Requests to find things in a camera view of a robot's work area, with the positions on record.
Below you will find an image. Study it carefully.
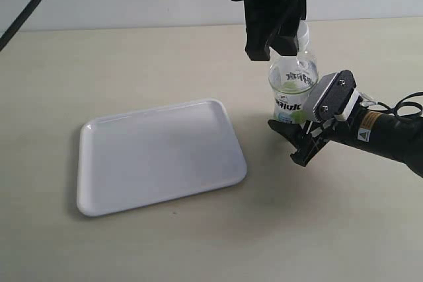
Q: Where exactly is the white bottle cap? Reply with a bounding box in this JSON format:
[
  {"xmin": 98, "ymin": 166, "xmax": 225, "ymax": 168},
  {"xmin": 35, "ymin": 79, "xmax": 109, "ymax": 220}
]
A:
[{"xmin": 297, "ymin": 20, "xmax": 310, "ymax": 52}]

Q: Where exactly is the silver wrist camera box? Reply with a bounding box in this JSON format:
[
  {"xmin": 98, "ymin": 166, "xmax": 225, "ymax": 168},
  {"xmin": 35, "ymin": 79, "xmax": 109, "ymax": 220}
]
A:
[{"xmin": 302, "ymin": 70, "xmax": 356, "ymax": 123}]

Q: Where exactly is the clear plastic drink bottle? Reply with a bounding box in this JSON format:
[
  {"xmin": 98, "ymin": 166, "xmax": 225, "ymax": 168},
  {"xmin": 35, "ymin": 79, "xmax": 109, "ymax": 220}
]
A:
[{"xmin": 268, "ymin": 40, "xmax": 319, "ymax": 124}]

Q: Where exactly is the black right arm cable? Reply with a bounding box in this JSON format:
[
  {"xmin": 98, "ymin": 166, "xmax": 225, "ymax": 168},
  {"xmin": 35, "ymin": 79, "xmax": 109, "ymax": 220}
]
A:
[{"xmin": 358, "ymin": 92, "xmax": 423, "ymax": 120}]

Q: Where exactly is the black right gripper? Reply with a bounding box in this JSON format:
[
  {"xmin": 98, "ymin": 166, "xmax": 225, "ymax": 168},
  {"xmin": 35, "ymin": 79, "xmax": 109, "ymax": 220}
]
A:
[{"xmin": 268, "ymin": 120, "xmax": 350, "ymax": 166}]

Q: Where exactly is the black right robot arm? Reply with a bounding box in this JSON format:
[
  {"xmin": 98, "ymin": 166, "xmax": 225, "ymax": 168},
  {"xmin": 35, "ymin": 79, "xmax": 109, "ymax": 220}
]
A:
[{"xmin": 268, "ymin": 107, "xmax": 422, "ymax": 176}]

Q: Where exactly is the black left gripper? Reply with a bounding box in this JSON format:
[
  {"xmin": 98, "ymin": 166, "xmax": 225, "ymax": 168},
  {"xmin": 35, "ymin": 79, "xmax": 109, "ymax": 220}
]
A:
[{"xmin": 231, "ymin": 0, "xmax": 307, "ymax": 61}]

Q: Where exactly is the white plastic tray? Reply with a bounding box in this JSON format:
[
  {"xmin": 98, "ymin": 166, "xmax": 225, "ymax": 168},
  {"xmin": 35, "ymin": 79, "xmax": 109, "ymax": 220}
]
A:
[{"xmin": 76, "ymin": 98, "xmax": 247, "ymax": 217}]

